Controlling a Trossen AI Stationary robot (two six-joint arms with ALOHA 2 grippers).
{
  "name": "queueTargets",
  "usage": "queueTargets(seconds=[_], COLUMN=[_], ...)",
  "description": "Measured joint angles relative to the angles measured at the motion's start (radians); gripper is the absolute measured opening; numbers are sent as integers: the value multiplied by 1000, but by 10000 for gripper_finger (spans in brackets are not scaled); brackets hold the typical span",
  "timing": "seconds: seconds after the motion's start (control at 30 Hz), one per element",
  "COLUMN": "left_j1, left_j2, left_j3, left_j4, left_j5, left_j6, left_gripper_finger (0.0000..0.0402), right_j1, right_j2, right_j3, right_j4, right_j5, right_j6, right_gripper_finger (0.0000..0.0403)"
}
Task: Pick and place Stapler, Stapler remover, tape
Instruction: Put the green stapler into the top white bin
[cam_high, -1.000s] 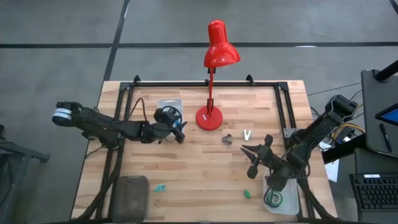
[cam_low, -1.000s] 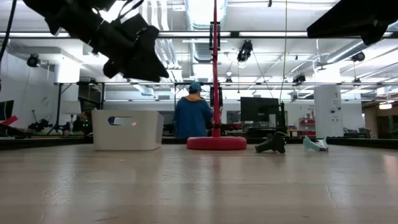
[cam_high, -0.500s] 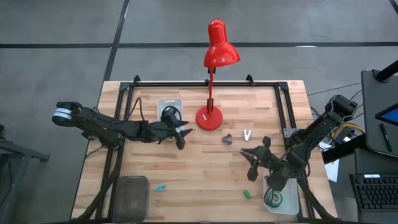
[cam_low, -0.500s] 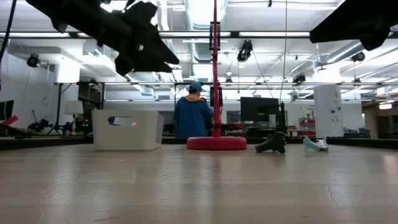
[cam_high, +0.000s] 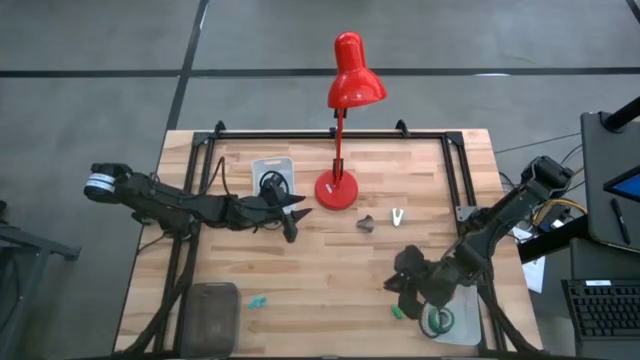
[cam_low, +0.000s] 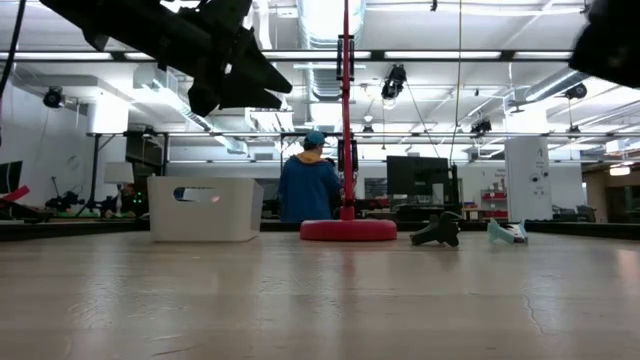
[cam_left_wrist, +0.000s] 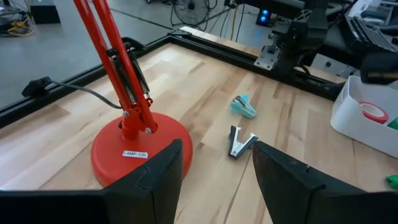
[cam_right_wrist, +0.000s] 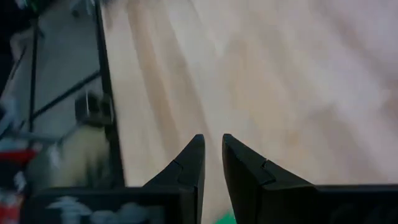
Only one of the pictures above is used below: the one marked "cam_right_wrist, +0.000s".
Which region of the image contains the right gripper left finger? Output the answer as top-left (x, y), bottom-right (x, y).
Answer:
top-left (23, 134), bottom-right (206, 224)

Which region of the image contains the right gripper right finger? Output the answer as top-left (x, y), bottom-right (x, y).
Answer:
top-left (222, 133), bottom-right (398, 224)

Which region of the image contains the green mini stapler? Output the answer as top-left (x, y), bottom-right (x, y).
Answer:
top-left (215, 210), bottom-right (237, 224)

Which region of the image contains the black aluminium table frame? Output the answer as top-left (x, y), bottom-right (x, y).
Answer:
top-left (91, 0), bottom-right (127, 189)

